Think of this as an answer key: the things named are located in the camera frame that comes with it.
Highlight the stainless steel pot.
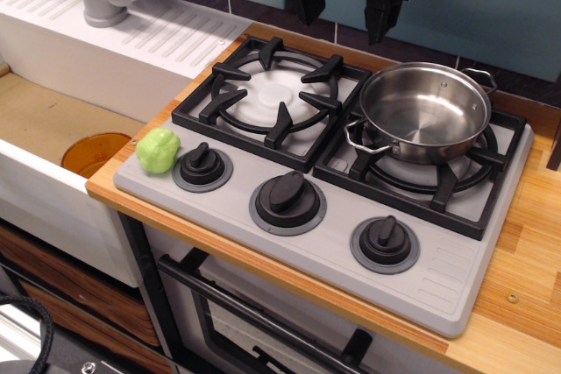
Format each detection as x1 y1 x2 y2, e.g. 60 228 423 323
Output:
344 62 497 165

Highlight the green toy cauliflower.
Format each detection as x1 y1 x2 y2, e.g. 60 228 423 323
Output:
136 128 181 174

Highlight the black middle stove knob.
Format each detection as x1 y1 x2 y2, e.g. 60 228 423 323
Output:
249 171 327 236

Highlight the black stove knob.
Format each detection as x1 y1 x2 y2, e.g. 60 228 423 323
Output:
350 215 421 275
172 142 234 194
249 171 327 236

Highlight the black left stove knob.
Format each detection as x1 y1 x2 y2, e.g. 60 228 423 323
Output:
172 142 234 194

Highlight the grey toy stove top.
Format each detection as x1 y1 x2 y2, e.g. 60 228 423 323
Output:
114 116 507 337

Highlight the black right stove knob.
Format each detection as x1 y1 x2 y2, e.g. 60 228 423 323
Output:
350 215 421 275

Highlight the black left burner grate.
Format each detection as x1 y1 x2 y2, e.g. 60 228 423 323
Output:
172 37 371 173

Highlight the black burner grate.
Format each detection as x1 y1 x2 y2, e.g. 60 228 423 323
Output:
172 37 371 173
314 105 532 240

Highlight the black right burner grate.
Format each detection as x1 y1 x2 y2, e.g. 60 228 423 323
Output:
314 105 532 240

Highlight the white toy sink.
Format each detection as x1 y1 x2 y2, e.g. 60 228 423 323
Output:
1 0 249 287

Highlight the orange plastic drain plate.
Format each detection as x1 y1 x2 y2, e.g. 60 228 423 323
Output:
60 132 131 179

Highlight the wooden drawer front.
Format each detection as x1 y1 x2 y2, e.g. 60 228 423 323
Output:
1 221 173 373

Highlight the oven door with black handle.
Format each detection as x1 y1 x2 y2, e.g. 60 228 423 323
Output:
158 250 449 373

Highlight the black braided cable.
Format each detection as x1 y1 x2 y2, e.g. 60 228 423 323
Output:
0 294 55 374

